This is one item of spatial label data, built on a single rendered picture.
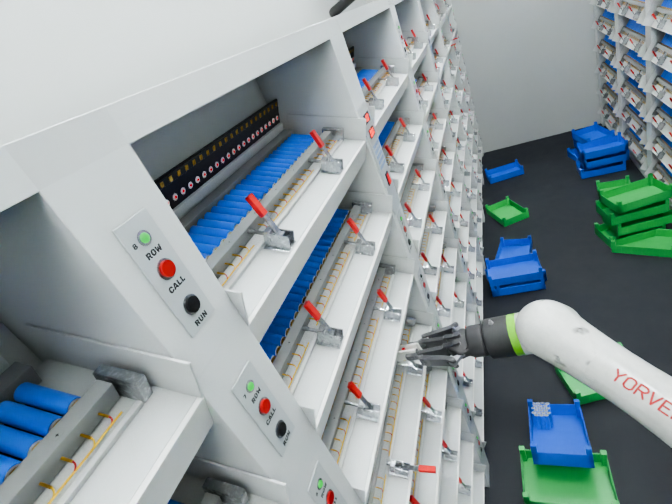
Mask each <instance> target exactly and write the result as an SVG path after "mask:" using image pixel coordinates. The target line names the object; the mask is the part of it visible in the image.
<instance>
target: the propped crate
mask: <svg viewBox="0 0 672 504"><path fill-rule="evenodd" d="M527 402H528V413H529V427H530V442H531V443H530V447H531V452H532V457H533V462H534V464H539V465H554V466H569V467H584V468H595V466H594V460H593V454H592V448H591V445H590V441H589V437H588V433H587V430H586V426H585V422H584V418H583V414H582V410H581V407H580V402H579V399H574V404H550V409H551V414H552V420H553V427H551V429H550V430H548V429H547V428H546V429H542V428H541V429H537V428H536V427H535V426H534V423H533V418H532V413H531V412H532V410H531V407H532V404H533V401H532V399H527Z"/></svg>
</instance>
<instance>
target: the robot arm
mask: <svg viewBox="0 0 672 504"><path fill-rule="evenodd" d="M421 337H422V338H421V339H420V340H418V341H416V342H409V343H408V344H405V345H400V348H399V353H398V358H397V361H403V360H407V361H413V360H419V361H420V363H421V364H422V366H450V367H453V368H456V369H457V368H459V364H458V363H459V362H460V360H461V359H465V358H466V357H469V356H472V357H475V358H478V357H485V356H489V355H490V356H491V357H492V358H493V359H499V358H506V357H514V356H521V355H529V354H534V355H536V356H538V357H540V358H541V359H543V360H545V361H547V362H548V363H550V364H552V365H554V366H555V367H557V368H559V369H560V370H562V371H564V372H565V373H567V374H569V375H570V376H572V377H573V378H575V379H577V380H578V381H580V382H581V383H583V384H585V385H586V386H588V387H589V388H591V389H592V390H594V391H595V392H597V393H598V394H600V395H601V396H603V397H604V398H606V399H607V400H608V401H610V402H611V403H613V404H614V405H616V406H617V407H618V408H620V409H621V410H623V411H624V412H625V413H627V414H628V415H630V416H631V417H632V418H634V419H635V420H636V421H638V422H639V423H640V424H642V425H643V426H644V427H646V428H647V429H648V430H649V431H651V432H652V433H653V434H655V435H656V436H657V437H658V438H660V439H661V440H662V441H664V442H665V443H666V444H667V445H669V446H670V447H671V448H672V377H671V376H670V375H668V374H666V373H664V372H663V371H661V370H659V369H658V368H656V367H654V366H653V365H651V364H649V363H648V362H646V361H644V360H643V359H641V358H640V357H638V356H636V355H635V354H633V353H632V352H630V351H628V350H627V349H625V348H624V347H622V346H621V345H619V344H618V343H616V342H615V341H613V340H612V339H610V338H609V337H607V336H606V335H605V334H603V333H602V332H600V331H599V330H597V329H596V328H595V327H593V326H592V325H590V324H589V323H588V322H586V321H585V320H584V319H582V318H581V317H580V316H579V314H578V313H577V312H576V311H575V310H573V309H572V308H571V307H569V306H567V305H564V304H562V303H559V302H557V301H553V300H537V301H534V302H531V303H529V304H527V305H526V306H525V307H524V308H523V309H522V310H521V311H520V312H518V313H513V314H508V315H503V316H497V317H492V318H487V319H484V320H483V321H482V324H481V323H480V324H475V325H469V326H467V327H466V329H465V328H460V326H459V324H458V322H454V323H452V324H451V325H449V326H446V327H443V328H440V329H437V330H434V331H431V332H427V333H424V334H422V335H421ZM427 337H428V338H427ZM404 347H405V349H406V350H402V348H404ZM421 348H422V349H421ZM401 350H402V351H401Z"/></svg>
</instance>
